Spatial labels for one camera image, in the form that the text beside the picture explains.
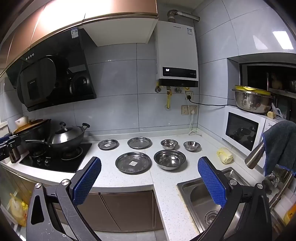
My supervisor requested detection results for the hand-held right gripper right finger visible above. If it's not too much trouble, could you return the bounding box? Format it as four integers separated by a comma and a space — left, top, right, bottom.
193, 156, 272, 241

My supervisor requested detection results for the napa cabbage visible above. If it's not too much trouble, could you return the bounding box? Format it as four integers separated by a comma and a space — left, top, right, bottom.
216, 147, 234, 165

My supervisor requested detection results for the yellow plastic bag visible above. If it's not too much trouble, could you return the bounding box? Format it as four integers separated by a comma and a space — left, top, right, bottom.
9, 193, 29, 227

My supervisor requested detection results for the brown figurine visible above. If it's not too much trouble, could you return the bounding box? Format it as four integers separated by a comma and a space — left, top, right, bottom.
270, 73, 284, 90

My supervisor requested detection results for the white gas water heater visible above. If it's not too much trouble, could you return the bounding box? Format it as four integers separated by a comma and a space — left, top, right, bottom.
154, 20, 200, 88

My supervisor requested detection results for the medium steel plate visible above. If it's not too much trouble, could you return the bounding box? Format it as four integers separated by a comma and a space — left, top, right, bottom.
127, 137, 153, 150

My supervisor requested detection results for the steel faucet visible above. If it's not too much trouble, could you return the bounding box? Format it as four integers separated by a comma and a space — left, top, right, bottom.
244, 141, 295, 211

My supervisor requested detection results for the black power cable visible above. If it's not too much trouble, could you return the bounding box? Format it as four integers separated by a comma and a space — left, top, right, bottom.
187, 95, 237, 108

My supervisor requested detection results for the steel wok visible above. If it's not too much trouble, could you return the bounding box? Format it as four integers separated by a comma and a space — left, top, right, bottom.
25, 122, 90, 152

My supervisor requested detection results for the black pot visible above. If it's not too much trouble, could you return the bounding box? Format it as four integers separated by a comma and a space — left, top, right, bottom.
13, 119, 52, 149

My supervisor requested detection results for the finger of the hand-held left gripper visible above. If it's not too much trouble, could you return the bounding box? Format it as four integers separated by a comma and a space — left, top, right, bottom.
0, 133, 21, 150

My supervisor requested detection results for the brown lower cabinet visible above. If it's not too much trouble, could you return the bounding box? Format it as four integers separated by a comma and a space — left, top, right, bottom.
0, 166, 167, 235

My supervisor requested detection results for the white power cable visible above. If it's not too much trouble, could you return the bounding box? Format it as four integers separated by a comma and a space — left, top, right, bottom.
188, 109, 203, 136

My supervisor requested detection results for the steel wok lid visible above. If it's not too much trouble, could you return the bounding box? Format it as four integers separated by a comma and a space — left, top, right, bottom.
49, 122, 80, 144

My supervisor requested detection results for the large steel plate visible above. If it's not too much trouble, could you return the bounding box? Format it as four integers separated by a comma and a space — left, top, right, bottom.
115, 152, 152, 175

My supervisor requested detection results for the black gas stove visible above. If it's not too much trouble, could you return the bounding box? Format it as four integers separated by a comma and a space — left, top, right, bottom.
19, 142, 93, 173

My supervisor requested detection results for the metal pot rim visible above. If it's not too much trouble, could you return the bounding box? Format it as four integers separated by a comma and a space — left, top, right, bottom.
154, 149, 186, 171

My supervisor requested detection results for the yellow gas valve hose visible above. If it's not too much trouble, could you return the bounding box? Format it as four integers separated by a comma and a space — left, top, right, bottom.
165, 89, 173, 109

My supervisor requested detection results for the yellow lid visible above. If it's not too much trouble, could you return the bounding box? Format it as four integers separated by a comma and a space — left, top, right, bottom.
233, 85, 271, 95

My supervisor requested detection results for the white microwave oven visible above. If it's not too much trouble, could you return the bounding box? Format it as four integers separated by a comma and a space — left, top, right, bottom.
222, 105, 285, 170

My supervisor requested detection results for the white ceramic bowl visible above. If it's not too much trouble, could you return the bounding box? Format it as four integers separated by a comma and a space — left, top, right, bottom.
15, 116, 29, 127

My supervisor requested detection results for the large steel basin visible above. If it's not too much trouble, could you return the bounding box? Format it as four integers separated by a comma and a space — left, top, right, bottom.
232, 89, 276, 114

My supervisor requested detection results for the steel sink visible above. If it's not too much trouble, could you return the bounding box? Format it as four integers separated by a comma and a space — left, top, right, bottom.
177, 167, 278, 236

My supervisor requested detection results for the black range hood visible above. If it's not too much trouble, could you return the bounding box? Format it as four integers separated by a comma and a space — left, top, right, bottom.
5, 28, 97, 112

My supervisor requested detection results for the wooden pot lid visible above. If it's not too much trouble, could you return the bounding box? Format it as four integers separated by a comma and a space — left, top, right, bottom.
13, 119, 50, 135

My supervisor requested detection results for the steel wool scrubber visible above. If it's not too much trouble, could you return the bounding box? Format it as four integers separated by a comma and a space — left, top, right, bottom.
261, 173, 282, 194

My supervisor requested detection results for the brown upper cabinet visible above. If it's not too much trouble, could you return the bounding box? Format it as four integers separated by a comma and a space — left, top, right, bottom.
0, 0, 159, 78

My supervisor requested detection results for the grey towel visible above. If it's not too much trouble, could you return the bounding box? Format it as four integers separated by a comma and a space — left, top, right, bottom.
262, 120, 296, 177

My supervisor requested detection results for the small steel bowl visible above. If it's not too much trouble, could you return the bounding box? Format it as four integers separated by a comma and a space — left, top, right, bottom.
161, 139, 179, 150
183, 141, 201, 152

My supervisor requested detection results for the small steel plate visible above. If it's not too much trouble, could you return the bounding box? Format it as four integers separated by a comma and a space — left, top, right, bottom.
97, 139, 119, 151

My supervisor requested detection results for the metal exhaust pipe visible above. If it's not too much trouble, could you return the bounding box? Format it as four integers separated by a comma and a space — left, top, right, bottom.
167, 9, 200, 23

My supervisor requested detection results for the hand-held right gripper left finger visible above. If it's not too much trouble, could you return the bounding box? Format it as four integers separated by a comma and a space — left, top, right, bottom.
25, 156, 102, 241

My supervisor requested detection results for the brown cabinet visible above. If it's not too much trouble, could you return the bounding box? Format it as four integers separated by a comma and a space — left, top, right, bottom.
0, 166, 167, 235
0, 0, 159, 78

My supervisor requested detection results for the double wall socket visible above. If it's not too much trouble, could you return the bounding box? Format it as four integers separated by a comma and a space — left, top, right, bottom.
181, 105, 198, 115

